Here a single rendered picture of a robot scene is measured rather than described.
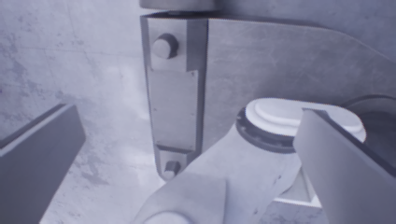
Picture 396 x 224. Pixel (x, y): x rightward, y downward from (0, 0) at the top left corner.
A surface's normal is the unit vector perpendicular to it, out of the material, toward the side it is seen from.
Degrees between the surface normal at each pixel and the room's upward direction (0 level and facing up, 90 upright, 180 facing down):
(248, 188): 90
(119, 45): 0
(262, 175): 90
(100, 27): 0
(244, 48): 0
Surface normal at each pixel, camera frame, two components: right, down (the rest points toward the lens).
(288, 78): -0.20, 0.51
